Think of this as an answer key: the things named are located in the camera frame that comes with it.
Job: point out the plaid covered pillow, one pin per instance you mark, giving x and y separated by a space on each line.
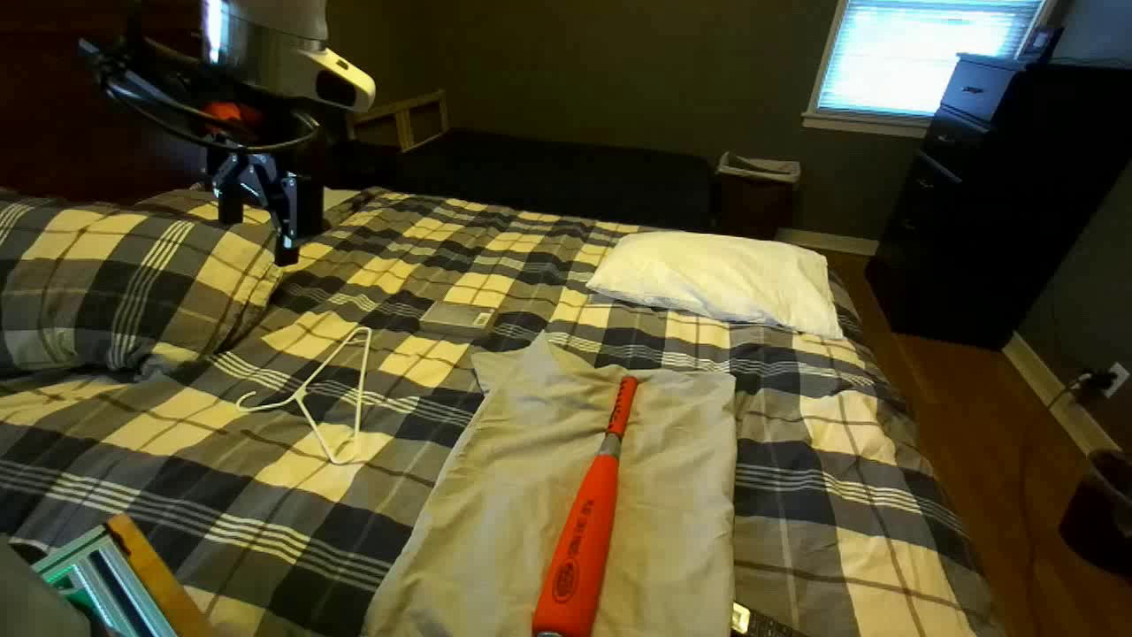
125 293

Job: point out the grey pillow case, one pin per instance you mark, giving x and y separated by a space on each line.
483 544

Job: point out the dark low couch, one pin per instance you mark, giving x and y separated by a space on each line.
604 183

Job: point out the black tall dresser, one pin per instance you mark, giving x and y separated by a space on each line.
1005 178

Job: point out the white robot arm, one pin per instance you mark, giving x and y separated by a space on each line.
257 100

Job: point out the plaid checkered bed comforter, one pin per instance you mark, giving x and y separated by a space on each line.
401 429

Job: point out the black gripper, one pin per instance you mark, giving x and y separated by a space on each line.
261 178

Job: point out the window with white frame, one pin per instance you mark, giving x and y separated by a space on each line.
885 61

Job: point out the dark bin with liner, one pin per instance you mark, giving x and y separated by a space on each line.
756 195

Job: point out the orange plastic baseball bat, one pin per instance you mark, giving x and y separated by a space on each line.
575 571

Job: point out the white pillow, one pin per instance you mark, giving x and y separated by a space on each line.
723 276

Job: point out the green framed wooden stand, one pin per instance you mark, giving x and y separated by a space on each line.
121 583

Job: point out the white wire clothes hanger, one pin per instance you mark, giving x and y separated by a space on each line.
333 399

